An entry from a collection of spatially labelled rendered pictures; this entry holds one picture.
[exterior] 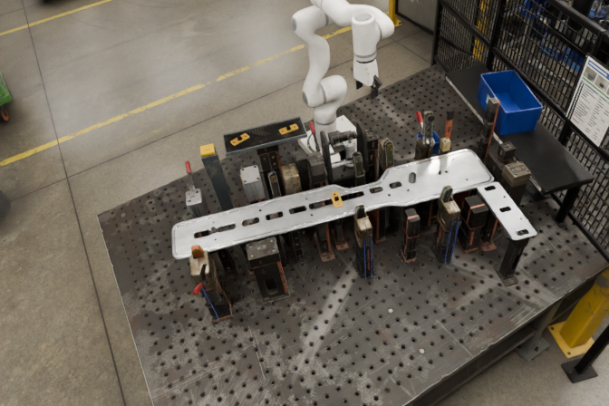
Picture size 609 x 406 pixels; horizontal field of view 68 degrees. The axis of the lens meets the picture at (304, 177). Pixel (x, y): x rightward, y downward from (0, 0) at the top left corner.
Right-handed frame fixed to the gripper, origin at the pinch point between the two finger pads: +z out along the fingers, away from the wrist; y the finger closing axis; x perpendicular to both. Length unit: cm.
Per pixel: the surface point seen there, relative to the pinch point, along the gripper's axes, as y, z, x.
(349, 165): -3.2, 38.0, -10.1
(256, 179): -13, 25, -52
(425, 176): 25.2, 37.8, 9.1
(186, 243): -13, 34, -89
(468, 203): 46, 40, 12
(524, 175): 54, 33, 34
